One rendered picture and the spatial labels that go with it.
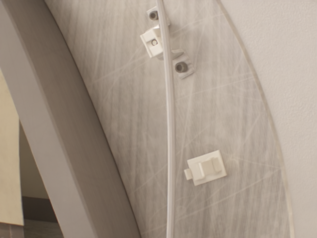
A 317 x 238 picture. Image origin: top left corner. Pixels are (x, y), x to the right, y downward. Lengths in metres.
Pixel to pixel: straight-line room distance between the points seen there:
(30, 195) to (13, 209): 0.58
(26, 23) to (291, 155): 0.19
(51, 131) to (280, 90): 0.14
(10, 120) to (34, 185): 0.69
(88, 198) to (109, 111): 0.06
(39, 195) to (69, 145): 5.58
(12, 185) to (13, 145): 0.16
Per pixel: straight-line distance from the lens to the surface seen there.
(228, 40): 1.01
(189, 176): 1.02
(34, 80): 1.02
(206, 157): 1.02
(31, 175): 6.58
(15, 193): 6.01
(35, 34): 1.05
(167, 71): 0.99
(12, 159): 5.99
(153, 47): 1.01
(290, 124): 1.00
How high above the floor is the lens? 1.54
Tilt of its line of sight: 10 degrees down
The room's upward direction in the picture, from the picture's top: 3 degrees clockwise
